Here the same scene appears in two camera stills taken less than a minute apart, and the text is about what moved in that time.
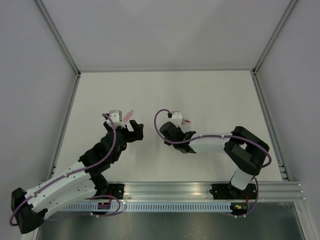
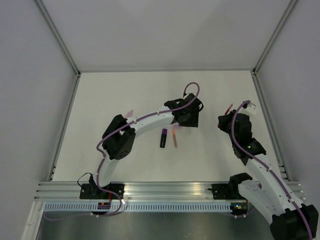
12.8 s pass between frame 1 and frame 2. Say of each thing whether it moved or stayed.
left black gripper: moved
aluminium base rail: stayed
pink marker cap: stayed
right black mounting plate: stayed
